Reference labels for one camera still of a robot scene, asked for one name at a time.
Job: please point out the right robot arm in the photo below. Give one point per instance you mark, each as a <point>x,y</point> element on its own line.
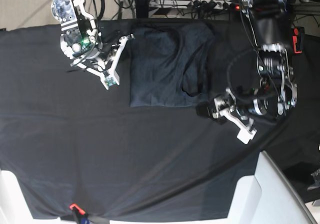
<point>81,39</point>

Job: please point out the black table cloth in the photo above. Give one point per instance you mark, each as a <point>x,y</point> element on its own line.
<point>68,140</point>

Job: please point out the black monitor stand pole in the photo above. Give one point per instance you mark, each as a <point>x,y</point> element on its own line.
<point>142,8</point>

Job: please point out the blue clamp at bottom edge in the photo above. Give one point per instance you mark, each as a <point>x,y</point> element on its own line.
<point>80,216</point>

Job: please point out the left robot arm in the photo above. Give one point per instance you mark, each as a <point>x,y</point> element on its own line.
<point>250,71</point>

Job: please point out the white chair left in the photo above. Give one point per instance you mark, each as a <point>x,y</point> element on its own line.
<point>13,207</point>

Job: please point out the red and black clamp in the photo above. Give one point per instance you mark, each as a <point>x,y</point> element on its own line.
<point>298,39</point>

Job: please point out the dark grey T-shirt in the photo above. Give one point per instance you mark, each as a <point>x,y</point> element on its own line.
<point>169,65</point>

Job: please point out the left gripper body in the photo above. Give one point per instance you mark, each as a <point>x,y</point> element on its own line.
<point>228,100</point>

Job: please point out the white power strip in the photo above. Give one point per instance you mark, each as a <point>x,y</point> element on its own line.
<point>184,3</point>

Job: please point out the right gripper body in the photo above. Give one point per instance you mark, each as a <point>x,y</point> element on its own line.
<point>104,53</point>

